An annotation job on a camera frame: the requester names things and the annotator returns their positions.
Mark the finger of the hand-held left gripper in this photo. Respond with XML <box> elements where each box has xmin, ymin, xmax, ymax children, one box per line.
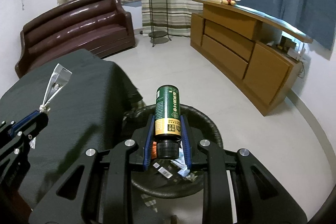
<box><xmin>8</xmin><ymin>112</ymin><xmax>49</xmax><ymax>159</ymax></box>
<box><xmin>0</xmin><ymin>110</ymin><xmax>42</xmax><ymax>140</ymax></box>

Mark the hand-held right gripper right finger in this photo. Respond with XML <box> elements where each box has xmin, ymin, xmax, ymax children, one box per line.
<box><xmin>180</xmin><ymin>114</ymin><xmax>307</xmax><ymax>224</ymax></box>

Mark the black metal plant stand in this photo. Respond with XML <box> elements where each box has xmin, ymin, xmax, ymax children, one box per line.
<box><xmin>144</xmin><ymin>0</ymin><xmax>172</xmax><ymax>47</ymax></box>

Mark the black cable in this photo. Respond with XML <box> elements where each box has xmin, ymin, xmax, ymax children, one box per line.
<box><xmin>298</xmin><ymin>60</ymin><xmax>306</xmax><ymax>80</ymax></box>

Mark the dark grey tablecloth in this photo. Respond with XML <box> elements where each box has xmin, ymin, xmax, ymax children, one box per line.
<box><xmin>0</xmin><ymin>49</ymin><xmax>143</xmax><ymax>211</ymax></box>

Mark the green bottle with black cap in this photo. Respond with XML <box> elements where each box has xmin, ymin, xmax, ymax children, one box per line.
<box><xmin>153</xmin><ymin>84</ymin><xmax>183</xmax><ymax>160</ymax></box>

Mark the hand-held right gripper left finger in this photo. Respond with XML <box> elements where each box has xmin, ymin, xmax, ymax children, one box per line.
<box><xmin>28</xmin><ymin>114</ymin><xmax>155</xmax><ymax>224</ymax></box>

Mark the white foil wrapper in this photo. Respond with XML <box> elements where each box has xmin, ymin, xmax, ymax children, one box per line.
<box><xmin>39</xmin><ymin>63</ymin><xmax>72</xmax><ymax>113</ymax></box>

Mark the light blue packet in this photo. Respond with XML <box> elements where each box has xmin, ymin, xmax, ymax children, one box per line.
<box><xmin>172</xmin><ymin>157</ymin><xmax>191</xmax><ymax>178</ymax></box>

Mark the wooden cabinet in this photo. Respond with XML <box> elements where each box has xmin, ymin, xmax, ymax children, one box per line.
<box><xmin>190</xmin><ymin>0</ymin><xmax>313</xmax><ymax>117</ymax></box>

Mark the trash bin with black liner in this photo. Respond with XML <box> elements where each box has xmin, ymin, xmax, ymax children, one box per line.
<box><xmin>123</xmin><ymin>104</ymin><xmax>223</xmax><ymax>199</ymax></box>

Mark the small dark box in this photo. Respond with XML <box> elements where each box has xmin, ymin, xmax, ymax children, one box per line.
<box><xmin>280</xmin><ymin>36</ymin><xmax>294</xmax><ymax>50</ymax></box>

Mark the white router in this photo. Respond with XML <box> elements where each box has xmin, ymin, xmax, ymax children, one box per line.
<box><xmin>287</xmin><ymin>43</ymin><xmax>307</xmax><ymax>59</ymax></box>

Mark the dark brown leather sofa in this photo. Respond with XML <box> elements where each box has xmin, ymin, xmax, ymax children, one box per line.
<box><xmin>14</xmin><ymin>0</ymin><xmax>136</xmax><ymax>79</ymax></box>

